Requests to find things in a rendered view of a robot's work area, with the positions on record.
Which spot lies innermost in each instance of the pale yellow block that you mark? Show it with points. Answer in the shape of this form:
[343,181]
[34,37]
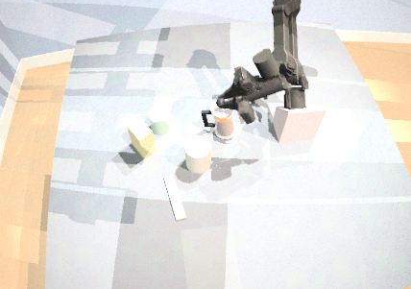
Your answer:
[141,137]

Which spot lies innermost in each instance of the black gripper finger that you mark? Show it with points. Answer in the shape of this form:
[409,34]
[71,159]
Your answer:
[230,104]
[231,92]

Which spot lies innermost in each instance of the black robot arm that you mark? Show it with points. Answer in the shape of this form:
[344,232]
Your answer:
[281,68]

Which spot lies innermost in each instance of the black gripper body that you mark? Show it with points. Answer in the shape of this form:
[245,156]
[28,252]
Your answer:
[245,109]

